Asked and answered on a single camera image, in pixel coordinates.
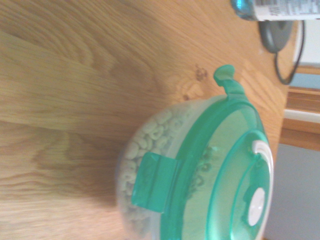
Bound ring-shaped cereal pieces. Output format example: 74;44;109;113
119;107;195;237

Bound blue bottle with white label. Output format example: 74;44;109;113
229;0;320;22

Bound white box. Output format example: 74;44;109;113
291;18;320;66

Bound green translucent container lid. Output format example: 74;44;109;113
130;64;275;240

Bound wooden furniture frame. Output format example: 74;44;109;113
279;64;320;152

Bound clear plastic food container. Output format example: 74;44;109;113
115;94;229;240

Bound grey oval device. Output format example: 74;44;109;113
258;19;293;54

